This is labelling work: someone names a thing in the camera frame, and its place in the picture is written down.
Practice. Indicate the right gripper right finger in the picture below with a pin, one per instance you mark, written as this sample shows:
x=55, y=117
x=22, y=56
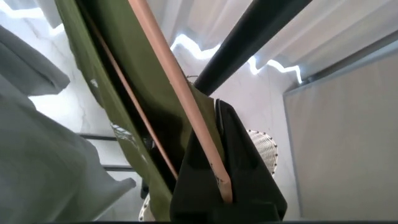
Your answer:
x=252, y=180

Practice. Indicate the pink clothes hanger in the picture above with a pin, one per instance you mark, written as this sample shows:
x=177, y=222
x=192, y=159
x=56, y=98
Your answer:
x=174, y=71

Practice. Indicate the black clothes rack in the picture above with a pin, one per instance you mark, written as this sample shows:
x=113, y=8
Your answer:
x=242, y=40

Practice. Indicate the green garment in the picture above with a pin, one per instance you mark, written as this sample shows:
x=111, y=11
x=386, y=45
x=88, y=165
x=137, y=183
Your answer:
x=136, y=62

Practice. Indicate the pale grey garment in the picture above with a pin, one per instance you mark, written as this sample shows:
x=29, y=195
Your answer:
x=37, y=155

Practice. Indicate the white curtain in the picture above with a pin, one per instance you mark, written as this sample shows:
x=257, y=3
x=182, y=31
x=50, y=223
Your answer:
x=326, y=25

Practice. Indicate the white laundry basket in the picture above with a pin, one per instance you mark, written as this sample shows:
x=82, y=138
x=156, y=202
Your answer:
x=265, y=149

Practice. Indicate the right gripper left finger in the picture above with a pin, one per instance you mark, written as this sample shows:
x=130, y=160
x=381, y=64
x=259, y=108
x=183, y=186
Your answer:
x=192, y=189

